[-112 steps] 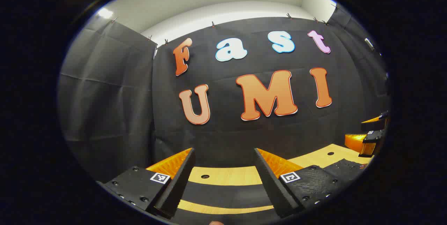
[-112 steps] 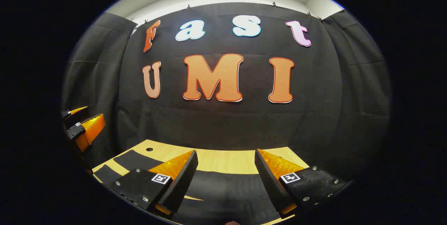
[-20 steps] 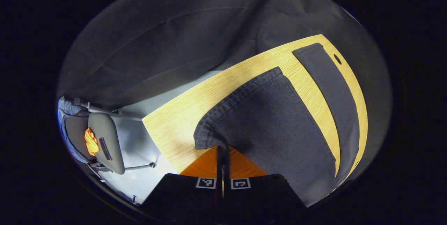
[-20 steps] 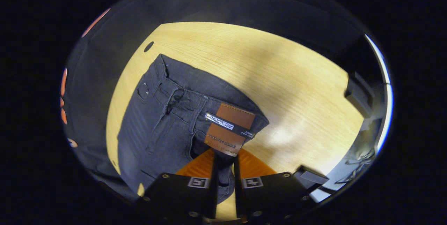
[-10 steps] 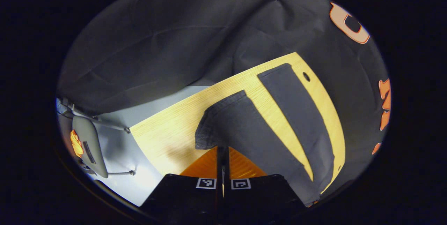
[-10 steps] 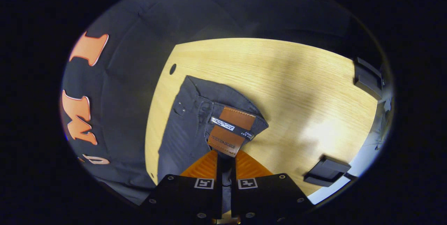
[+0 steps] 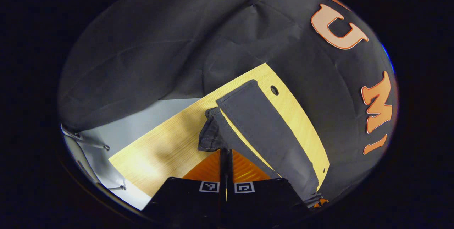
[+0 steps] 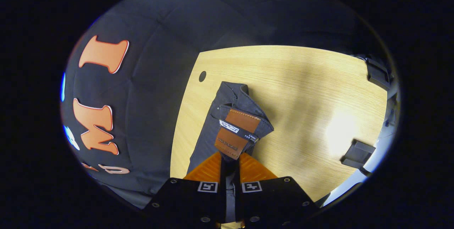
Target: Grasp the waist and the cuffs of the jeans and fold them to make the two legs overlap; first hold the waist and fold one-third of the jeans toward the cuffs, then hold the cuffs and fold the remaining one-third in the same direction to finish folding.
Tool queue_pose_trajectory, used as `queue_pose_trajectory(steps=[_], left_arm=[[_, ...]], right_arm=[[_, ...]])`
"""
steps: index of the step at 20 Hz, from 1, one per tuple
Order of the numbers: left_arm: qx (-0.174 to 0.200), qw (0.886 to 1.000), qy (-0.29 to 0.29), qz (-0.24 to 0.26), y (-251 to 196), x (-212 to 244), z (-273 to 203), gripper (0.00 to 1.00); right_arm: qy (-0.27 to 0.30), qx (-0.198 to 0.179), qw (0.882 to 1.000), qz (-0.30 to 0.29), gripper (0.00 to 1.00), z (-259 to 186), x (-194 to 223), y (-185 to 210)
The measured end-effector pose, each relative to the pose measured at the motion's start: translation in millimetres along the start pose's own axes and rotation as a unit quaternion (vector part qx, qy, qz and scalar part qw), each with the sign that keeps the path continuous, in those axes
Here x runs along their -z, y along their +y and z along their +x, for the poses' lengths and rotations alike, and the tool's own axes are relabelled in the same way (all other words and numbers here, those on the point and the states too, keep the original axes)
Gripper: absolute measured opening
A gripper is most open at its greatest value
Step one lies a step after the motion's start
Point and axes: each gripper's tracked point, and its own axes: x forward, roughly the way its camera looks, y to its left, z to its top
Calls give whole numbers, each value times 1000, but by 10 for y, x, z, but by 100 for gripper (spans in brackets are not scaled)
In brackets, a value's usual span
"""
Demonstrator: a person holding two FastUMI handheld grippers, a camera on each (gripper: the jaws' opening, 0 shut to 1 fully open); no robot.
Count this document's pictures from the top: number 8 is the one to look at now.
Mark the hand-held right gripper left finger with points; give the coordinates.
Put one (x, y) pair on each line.
(184, 204)

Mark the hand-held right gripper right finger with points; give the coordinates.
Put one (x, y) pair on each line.
(276, 202)

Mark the dark denim jeans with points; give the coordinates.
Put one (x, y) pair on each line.
(227, 104)

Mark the black table edge clamp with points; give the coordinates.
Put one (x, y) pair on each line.
(358, 152)
(378, 72)

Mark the black backdrop cloth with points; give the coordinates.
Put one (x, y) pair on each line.
(149, 97)

